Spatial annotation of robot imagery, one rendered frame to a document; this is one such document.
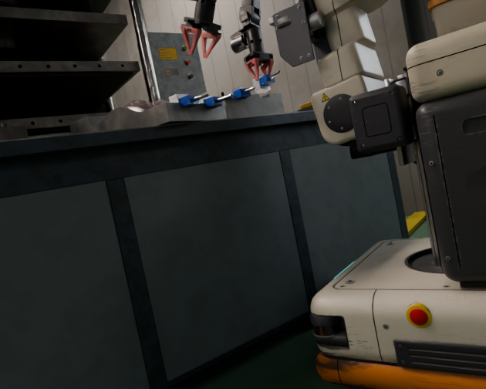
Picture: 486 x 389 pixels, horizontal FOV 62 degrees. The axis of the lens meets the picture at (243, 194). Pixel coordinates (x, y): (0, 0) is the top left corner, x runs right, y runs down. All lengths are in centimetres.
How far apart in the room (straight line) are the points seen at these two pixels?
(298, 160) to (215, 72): 329
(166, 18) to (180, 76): 298
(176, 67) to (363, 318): 178
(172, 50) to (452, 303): 193
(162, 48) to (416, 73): 169
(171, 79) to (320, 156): 107
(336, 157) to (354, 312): 82
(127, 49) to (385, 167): 443
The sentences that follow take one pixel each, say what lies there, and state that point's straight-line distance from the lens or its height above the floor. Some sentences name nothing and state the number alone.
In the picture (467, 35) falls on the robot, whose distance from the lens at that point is 94.
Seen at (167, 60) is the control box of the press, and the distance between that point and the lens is 238.
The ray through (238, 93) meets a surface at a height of 89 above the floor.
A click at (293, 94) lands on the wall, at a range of 419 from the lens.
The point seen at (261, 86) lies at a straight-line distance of 159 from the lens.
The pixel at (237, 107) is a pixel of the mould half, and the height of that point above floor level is 85.
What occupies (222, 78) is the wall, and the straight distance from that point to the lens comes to 468.
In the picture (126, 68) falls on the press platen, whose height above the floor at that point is 125.
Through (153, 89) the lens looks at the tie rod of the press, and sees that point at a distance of 215.
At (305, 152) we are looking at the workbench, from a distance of 158.
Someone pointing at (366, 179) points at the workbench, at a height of 49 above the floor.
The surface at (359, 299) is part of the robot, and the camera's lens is 103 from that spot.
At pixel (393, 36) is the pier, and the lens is 370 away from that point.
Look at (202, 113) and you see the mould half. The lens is 127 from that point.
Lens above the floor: 61
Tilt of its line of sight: 3 degrees down
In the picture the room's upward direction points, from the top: 11 degrees counter-clockwise
